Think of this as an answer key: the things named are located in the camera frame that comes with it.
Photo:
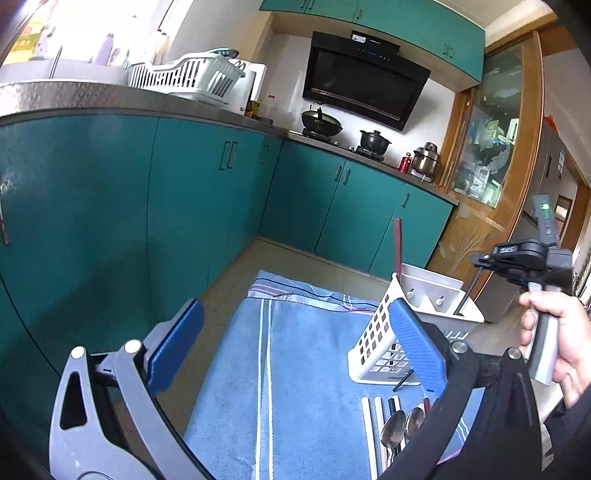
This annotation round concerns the white plastic utensil holder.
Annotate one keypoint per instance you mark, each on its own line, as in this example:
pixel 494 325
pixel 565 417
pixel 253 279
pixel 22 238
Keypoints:
pixel 374 332

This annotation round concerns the black chopstick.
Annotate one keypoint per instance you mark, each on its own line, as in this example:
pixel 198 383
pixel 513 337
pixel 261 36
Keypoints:
pixel 392 405
pixel 403 380
pixel 468 290

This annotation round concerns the white countertop appliance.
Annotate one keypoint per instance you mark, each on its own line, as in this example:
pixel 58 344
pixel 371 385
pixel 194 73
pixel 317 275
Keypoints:
pixel 254 87

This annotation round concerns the white chopstick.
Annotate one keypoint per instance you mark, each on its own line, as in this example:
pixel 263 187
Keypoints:
pixel 368 434
pixel 379 415

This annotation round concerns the blue striped cloth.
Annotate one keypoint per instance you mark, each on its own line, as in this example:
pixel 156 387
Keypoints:
pixel 314 392

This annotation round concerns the person's right forearm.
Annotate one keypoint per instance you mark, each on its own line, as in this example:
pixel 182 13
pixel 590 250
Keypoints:
pixel 572 438

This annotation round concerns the black range hood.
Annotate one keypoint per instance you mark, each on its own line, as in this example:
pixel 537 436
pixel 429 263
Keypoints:
pixel 364 78

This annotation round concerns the person's right hand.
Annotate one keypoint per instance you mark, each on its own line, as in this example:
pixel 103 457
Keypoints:
pixel 570 337

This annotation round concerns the metal faucet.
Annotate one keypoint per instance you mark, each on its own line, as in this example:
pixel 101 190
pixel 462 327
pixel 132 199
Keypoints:
pixel 55 60

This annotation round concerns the dark sauce bottles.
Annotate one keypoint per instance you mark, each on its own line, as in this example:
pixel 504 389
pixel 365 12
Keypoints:
pixel 251 110

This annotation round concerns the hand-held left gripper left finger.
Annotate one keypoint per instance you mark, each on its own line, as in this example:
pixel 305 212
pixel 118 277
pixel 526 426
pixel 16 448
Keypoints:
pixel 178 341

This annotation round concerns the purple bottle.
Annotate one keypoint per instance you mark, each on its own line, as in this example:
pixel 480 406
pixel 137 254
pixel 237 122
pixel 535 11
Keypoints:
pixel 104 50

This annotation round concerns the wooden framed glass door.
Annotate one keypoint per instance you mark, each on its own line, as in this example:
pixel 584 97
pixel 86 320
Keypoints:
pixel 498 138

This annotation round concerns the yellow box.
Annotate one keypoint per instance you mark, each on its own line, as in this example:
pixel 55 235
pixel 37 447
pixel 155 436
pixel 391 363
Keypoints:
pixel 25 44

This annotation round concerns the clear oil bottle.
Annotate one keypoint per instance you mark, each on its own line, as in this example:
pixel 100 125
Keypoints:
pixel 271 110

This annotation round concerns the white bottle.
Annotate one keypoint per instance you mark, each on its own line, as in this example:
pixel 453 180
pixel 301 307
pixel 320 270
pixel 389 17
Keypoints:
pixel 161 48

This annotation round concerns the teal base cabinets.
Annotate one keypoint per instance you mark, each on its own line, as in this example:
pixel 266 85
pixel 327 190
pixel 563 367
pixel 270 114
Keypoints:
pixel 115 207

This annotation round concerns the gas stove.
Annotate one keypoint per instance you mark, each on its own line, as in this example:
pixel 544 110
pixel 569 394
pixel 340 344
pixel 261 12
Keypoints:
pixel 337 143

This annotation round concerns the stainless steel pot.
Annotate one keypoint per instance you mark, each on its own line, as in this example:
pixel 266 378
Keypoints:
pixel 425 161

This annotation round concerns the silver refrigerator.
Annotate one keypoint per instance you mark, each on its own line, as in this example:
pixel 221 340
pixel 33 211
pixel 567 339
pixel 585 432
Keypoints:
pixel 547 175

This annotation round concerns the red bottle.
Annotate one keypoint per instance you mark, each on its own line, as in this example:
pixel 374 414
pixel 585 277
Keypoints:
pixel 405 164

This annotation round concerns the black lidded pot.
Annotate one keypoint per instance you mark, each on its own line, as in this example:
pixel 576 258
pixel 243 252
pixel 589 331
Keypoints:
pixel 374 143

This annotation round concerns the black wok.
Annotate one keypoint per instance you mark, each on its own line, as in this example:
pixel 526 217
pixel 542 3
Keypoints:
pixel 321 122

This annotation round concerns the teal upper cabinets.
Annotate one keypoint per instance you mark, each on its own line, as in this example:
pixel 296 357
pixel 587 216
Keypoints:
pixel 415 32

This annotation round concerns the white dish rack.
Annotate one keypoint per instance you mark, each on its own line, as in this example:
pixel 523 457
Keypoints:
pixel 184 76

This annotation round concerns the red chopstick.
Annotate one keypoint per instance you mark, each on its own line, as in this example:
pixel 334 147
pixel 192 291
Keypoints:
pixel 398 244
pixel 426 406

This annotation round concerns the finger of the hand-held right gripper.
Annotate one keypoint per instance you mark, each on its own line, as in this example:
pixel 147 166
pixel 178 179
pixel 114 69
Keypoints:
pixel 482 259

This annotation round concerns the metal spoon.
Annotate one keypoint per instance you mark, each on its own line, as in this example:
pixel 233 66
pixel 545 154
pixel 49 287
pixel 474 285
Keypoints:
pixel 393 429
pixel 414 421

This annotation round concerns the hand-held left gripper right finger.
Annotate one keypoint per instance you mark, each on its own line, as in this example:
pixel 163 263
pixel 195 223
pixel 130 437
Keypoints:
pixel 415 350

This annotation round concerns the grey kitchen countertop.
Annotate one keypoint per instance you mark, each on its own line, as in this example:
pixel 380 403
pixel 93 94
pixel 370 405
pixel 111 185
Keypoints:
pixel 92 99

